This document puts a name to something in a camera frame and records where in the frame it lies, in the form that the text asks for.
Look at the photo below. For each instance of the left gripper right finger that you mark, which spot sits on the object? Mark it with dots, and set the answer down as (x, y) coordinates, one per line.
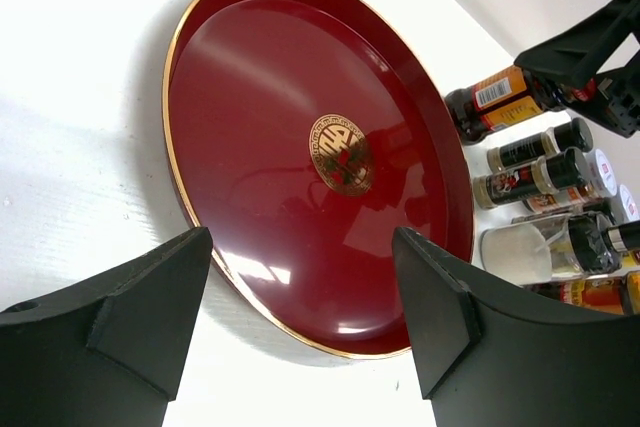
(489, 353)

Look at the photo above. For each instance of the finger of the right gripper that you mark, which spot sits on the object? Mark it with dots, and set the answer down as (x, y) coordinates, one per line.
(574, 57)

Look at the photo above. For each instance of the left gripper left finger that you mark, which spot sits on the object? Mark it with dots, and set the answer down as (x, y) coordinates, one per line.
(109, 350)

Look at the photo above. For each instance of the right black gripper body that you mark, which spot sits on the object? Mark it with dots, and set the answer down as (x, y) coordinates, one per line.
(619, 86)

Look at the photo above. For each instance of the red-lid dark sauce jar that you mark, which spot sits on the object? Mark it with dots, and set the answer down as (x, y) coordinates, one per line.
(508, 98)

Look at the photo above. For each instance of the clear salt grinder black top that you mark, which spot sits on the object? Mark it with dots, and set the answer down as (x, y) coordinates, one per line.
(558, 248)

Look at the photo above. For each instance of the black-cap spice bottle rear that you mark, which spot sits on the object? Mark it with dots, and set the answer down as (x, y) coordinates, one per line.
(550, 142)

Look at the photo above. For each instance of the white-lid spice jar left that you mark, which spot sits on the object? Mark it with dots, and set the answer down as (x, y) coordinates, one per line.
(601, 173)

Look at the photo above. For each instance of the white-lid spice jar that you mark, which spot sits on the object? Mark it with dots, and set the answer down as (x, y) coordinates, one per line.
(601, 173)
(626, 204)

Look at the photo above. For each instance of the black-cap spice bottle front-left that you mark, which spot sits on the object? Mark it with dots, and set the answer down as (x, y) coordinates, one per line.
(544, 176)

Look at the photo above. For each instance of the black-cap spice bottle front-right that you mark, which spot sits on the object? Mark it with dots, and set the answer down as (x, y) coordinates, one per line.
(577, 200)

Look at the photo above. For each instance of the white-lid spice jar right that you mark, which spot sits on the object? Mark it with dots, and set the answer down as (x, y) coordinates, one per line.
(626, 204)

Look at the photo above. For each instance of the round red lacquer tray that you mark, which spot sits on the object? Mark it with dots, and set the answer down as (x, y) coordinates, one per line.
(302, 133)

